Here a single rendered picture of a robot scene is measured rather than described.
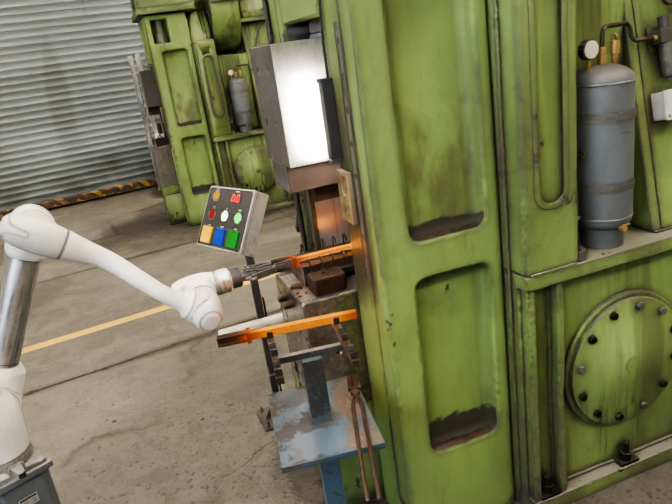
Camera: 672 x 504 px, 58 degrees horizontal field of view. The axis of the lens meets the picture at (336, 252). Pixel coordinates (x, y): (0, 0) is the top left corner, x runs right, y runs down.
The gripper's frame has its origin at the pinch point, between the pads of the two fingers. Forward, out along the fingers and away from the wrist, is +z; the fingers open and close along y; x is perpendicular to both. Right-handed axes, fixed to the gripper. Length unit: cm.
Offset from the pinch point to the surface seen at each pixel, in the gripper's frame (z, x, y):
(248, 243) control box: -4.9, -0.6, -38.8
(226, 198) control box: -7, 16, -59
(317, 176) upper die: 16.9, 30.7, 7.7
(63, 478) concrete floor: -111, -96, -65
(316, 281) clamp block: 6.0, -2.5, 19.7
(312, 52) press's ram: 21, 72, 13
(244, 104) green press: 95, 23, -480
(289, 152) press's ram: 7.3, 41.9, 12.6
